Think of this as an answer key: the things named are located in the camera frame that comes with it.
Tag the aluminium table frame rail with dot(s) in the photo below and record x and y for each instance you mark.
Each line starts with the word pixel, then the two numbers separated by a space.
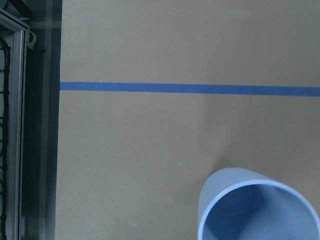
pixel 14 35

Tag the blue plastic cup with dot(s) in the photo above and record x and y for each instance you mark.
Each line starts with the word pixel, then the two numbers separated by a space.
pixel 240 204

